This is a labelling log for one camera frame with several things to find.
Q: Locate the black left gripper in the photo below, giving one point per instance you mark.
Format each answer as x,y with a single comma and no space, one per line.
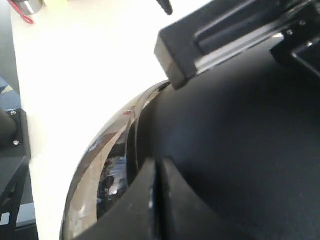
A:
223,29

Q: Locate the black helmet with tinted visor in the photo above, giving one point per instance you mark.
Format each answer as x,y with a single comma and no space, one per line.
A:
245,136

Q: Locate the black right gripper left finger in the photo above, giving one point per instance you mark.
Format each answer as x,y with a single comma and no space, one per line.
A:
134,216

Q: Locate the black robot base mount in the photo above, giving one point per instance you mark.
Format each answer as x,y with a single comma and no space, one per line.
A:
15,155

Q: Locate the silver metal cup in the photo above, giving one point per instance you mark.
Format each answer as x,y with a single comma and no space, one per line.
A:
29,7

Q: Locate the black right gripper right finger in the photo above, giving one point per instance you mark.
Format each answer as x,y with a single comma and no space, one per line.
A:
182,214

